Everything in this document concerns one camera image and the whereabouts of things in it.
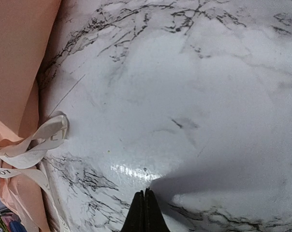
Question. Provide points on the peach wrapping paper sheet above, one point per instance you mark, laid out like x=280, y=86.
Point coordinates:
x=25, y=27

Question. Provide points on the white ribbon strip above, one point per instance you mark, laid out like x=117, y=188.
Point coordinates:
x=39, y=149

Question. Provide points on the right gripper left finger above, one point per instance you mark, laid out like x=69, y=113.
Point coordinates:
x=134, y=221

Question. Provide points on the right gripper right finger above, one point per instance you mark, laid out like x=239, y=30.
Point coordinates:
x=153, y=218

